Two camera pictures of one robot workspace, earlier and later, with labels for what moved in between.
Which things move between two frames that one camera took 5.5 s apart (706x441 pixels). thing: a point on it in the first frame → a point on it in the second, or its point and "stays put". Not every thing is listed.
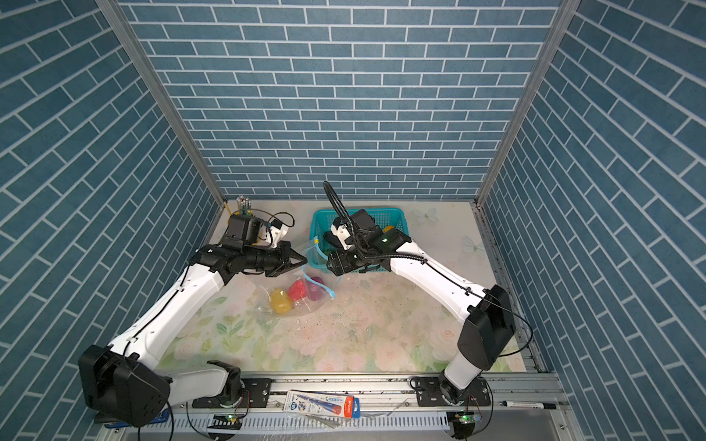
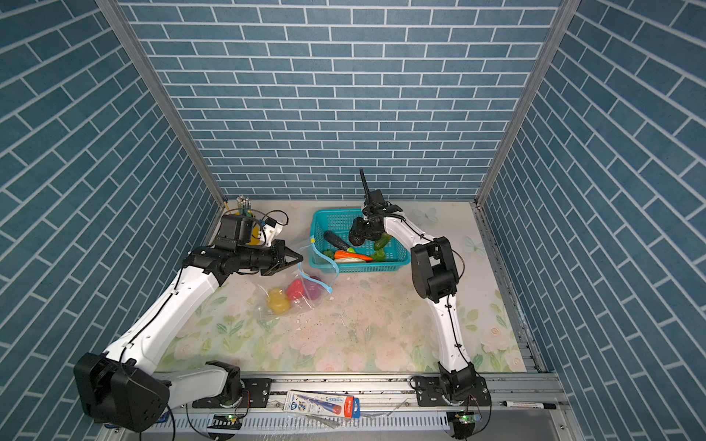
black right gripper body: [352, 257] → [366, 229]
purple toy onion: [315, 291] stays put
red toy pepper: [297, 289] stays put
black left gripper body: [262, 258] stays put
